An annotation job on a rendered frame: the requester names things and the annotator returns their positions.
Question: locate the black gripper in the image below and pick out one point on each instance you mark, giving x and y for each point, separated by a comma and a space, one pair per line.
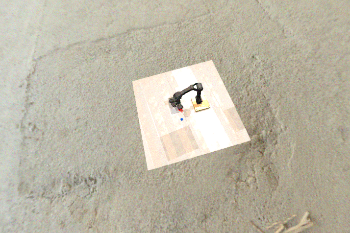
179, 105

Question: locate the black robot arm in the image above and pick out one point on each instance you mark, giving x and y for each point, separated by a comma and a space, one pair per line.
178, 95

